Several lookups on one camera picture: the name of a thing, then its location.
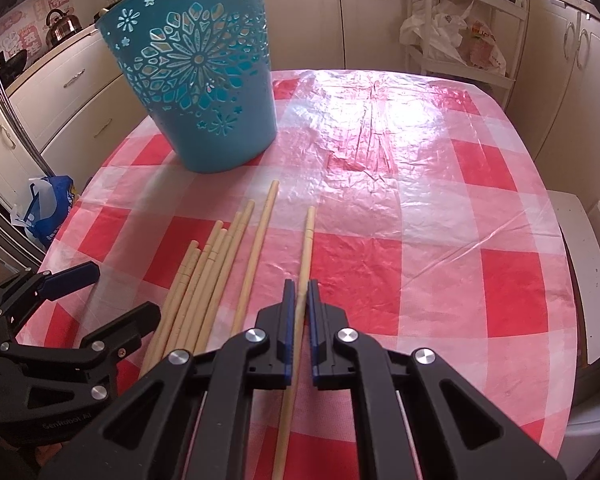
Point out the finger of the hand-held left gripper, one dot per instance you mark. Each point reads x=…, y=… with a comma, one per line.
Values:
x=125, y=325
x=72, y=276

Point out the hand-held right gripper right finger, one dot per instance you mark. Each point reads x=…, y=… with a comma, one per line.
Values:
x=313, y=327

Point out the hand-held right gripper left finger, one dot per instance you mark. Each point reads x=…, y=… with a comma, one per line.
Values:
x=289, y=321

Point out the long bamboo chopstick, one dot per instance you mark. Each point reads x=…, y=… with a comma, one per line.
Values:
x=307, y=250

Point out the pile of wooden chopsticks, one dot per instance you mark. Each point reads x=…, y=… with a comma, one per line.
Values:
x=215, y=270

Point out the blue cutout plastic basket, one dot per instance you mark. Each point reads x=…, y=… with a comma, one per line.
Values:
x=205, y=110

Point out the blue plastic bag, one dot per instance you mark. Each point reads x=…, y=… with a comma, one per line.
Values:
x=50, y=205

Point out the red white checked tablecloth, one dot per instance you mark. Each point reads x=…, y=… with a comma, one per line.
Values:
x=430, y=260

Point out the metal pole with blue grip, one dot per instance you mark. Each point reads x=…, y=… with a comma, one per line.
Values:
x=20, y=130

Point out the cream kitchen base cabinets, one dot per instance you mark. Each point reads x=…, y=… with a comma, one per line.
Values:
x=70, y=95

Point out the black wok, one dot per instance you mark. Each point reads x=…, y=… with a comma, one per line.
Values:
x=12, y=65

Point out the steel kettle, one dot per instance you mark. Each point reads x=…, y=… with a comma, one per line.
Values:
x=62, y=27

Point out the white stool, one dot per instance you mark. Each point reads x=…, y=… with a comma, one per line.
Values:
x=585, y=270

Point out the white plastic bag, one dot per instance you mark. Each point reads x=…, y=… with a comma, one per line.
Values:
x=440, y=35

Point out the clear pink snack bag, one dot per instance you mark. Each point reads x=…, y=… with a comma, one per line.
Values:
x=485, y=50

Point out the white trolley rack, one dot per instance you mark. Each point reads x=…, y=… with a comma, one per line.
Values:
x=520, y=40

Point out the pink wall poster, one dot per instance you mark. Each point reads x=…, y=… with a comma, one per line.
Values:
x=25, y=30

